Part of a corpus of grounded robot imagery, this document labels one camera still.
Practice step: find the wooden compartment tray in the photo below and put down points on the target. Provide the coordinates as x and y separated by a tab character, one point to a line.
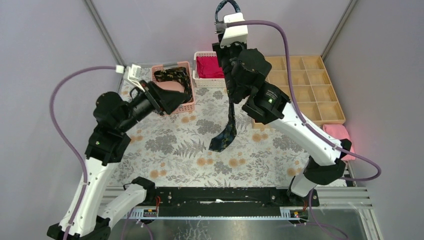
312	86

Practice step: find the white slotted cable duct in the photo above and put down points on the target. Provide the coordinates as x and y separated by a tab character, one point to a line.
142	213

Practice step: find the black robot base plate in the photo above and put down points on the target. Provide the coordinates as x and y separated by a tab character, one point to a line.
219	202

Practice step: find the black gold necktie in basket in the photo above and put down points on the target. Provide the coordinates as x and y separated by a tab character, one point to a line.
179	75

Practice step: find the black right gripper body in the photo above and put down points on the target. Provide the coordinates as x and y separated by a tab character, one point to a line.
227	56

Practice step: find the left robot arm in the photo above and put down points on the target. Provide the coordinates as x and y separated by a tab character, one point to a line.
106	147

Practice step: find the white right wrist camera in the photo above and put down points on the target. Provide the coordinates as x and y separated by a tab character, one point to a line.
231	34

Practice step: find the floral table mat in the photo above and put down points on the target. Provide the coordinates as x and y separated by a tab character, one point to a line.
173	150

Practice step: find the red folded cloth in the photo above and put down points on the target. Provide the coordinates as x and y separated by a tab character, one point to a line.
208	67

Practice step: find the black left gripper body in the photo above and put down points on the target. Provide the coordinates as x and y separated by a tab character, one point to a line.
153	97

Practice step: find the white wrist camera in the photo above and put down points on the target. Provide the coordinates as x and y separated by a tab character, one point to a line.
231	34
131	74

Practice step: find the blue floral necktie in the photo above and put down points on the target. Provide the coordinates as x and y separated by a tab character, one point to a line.
228	134

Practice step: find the white plastic basket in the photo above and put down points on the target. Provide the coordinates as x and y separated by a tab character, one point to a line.
205	82

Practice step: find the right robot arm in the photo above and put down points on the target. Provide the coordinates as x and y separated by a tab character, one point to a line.
270	105

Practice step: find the pink folded cloth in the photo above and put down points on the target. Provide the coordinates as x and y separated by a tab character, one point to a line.
338	131

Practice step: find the pink plastic basket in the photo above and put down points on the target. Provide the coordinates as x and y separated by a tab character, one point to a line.
183	108

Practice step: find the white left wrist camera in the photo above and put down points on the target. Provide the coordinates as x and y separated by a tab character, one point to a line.
131	74

